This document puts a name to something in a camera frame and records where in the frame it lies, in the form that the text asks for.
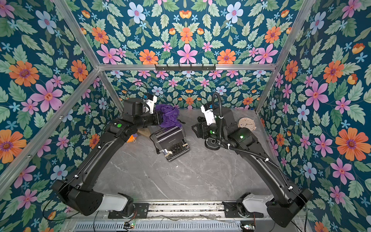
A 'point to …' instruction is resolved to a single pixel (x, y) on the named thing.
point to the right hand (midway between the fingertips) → (201, 122)
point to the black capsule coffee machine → (212, 143)
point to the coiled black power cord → (201, 119)
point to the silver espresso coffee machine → (172, 142)
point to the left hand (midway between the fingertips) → (167, 114)
